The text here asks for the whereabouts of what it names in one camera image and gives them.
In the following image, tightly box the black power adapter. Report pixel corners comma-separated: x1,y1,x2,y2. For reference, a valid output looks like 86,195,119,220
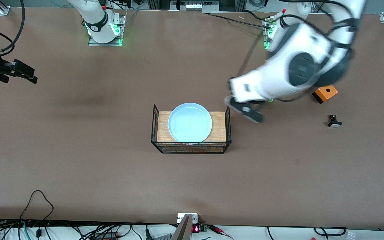
94,231,120,240

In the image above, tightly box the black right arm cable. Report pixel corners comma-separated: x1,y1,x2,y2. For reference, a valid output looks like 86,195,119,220
0,0,25,55

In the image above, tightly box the silver camera mount pole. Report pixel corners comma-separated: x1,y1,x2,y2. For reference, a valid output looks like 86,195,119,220
171,213,199,240

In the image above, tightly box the black coiled cable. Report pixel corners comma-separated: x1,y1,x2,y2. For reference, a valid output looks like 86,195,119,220
313,227,347,236

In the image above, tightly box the black wire basket wooden base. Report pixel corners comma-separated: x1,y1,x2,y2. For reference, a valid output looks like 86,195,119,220
151,104,232,154

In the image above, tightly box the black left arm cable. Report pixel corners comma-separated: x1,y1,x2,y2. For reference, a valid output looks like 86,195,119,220
203,12,272,30

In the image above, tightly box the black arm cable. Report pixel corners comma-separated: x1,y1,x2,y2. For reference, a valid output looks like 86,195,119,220
203,12,272,30
0,0,25,55

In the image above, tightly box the looped black cable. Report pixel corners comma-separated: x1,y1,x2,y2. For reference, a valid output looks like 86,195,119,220
20,190,54,230

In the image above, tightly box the light blue round plate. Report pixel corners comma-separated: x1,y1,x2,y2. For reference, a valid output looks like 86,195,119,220
168,102,213,143

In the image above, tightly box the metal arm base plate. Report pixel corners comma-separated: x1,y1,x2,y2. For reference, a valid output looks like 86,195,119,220
88,13,126,47
262,15,279,50

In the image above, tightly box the red wire pair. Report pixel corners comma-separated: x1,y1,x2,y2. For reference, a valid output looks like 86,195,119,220
209,225,234,240

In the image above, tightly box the orange button enclosure box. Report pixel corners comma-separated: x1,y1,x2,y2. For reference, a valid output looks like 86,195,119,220
312,85,339,104

